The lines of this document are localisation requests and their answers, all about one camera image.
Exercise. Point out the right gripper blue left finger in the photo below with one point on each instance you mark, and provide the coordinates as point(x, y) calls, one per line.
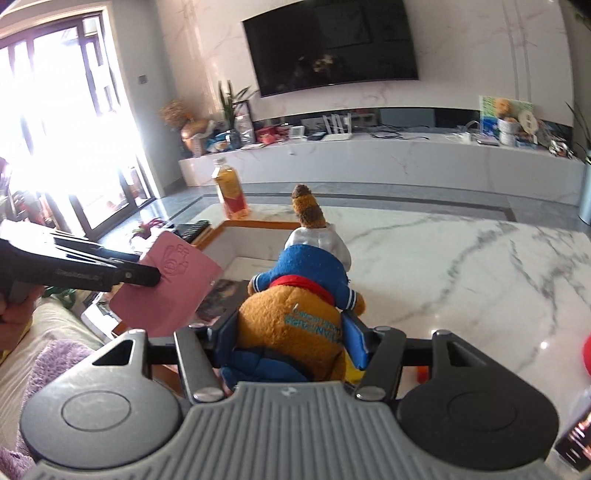
point(224, 332)

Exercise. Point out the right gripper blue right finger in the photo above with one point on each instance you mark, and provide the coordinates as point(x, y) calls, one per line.
point(359, 340)

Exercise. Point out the brown bear plush blue hat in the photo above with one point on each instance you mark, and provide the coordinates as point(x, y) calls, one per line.
point(290, 326)

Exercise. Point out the pink card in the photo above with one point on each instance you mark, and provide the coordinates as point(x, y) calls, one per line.
point(186, 277)

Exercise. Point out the person left hand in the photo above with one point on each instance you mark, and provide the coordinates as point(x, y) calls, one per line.
point(17, 314)

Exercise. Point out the black flat card holder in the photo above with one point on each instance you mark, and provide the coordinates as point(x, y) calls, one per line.
point(224, 296)

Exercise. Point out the orange storage box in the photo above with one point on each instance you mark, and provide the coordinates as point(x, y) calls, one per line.
point(241, 248)

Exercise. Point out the orange juice bottle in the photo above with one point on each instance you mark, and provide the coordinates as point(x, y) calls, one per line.
point(229, 190)

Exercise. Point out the green potted plant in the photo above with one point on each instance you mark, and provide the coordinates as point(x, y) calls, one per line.
point(237, 114)

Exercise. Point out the white wifi router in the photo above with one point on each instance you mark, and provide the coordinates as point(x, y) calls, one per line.
point(337, 127)

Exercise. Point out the red cylindrical mug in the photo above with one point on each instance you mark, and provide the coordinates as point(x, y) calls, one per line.
point(586, 355)

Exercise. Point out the white marble tv cabinet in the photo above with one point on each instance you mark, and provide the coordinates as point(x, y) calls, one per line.
point(434, 160)

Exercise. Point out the smartphone on white stand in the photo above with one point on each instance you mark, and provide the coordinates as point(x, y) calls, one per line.
point(573, 446)

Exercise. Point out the silver trash bin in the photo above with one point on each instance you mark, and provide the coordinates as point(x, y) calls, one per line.
point(584, 208)

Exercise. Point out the plush bear on cabinet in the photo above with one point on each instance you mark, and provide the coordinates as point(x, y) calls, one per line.
point(503, 108)

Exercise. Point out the black wall television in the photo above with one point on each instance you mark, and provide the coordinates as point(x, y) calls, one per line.
point(313, 44)

